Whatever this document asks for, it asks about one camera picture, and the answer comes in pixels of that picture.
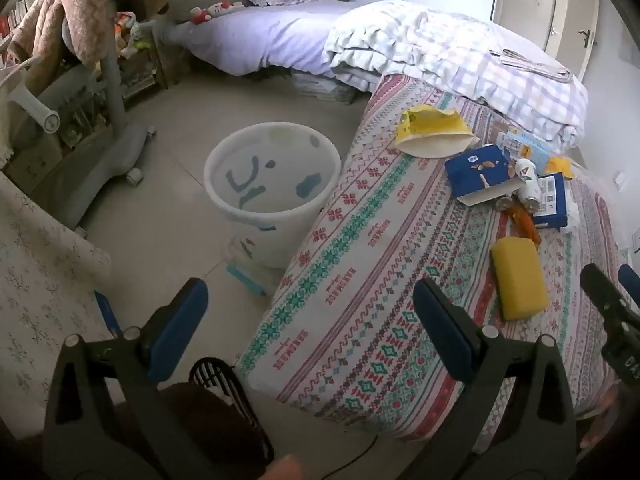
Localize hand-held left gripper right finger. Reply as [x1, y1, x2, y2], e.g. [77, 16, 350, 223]
[412, 276, 578, 480]

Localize yellow padded envelope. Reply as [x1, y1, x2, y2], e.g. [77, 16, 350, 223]
[395, 105, 475, 159]

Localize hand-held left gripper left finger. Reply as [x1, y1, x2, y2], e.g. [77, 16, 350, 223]
[42, 277, 236, 480]

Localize stack of papers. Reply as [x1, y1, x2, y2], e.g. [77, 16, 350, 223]
[292, 71, 371, 106]

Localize white plastic bin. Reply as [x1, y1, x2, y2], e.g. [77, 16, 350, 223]
[203, 121, 342, 269]

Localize black cable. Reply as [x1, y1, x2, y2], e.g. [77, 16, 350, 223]
[345, 435, 378, 467]

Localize blue cardboard box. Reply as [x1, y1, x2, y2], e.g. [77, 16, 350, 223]
[444, 144, 521, 207]

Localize small yellow packet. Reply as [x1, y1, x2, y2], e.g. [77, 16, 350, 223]
[542, 156, 573, 179]

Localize orange carrot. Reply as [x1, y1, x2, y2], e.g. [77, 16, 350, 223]
[506, 205, 543, 247]

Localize white plastic bottle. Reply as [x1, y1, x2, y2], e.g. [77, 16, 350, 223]
[514, 158, 543, 213]

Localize grey rolling stand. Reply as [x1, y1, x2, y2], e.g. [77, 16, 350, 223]
[0, 50, 156, 233]

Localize wooden nightstand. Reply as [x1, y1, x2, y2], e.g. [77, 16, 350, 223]
[117, 20, 171, 106]

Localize checked quilt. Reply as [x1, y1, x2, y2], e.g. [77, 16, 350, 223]
[324, 0, 590, 153]

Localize blue box with white label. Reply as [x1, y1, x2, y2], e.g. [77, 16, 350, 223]
[531, 172, 568, 231]

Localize patterned bedsheet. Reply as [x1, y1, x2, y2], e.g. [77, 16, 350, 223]
[235, 74, 640, 456]

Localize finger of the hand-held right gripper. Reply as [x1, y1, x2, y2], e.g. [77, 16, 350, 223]
[580, 262, 640, 396]
[617, 262, 640, 311]

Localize blue strip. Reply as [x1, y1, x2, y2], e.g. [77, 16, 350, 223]
[94, 290, 123, 338]

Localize bookshelf with books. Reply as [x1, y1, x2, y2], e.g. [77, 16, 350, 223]
[0, 0, 61, 71]

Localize white door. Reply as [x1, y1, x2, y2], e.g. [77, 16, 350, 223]
[545, 0, 601, 66]

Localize pile of plush toys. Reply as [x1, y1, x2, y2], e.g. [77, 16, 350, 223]
[114, 10, 151, 58]

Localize white red plush toy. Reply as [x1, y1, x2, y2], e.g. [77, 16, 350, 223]
[190, 1, 245, 25]

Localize purple bed sheet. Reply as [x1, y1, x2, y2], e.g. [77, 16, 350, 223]
[155, 0, 368, 78]

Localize yellow sponge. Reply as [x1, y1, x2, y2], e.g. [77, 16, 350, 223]
[490, 237, 550, 322]

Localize white blue yellow carton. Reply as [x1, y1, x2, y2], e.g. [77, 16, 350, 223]
[496, 129, 552, 167]

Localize floral cloth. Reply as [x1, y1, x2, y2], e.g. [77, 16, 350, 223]
[0, 172, 123, 441]

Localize black slotted object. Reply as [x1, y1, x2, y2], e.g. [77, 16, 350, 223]
[189, 357, 275, 466]

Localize blue plastic piece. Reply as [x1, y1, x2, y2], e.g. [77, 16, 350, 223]
[226, 264, 268, 295]

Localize folded newspaper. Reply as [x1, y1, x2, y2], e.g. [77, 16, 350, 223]
[490, 49, 573, 82]

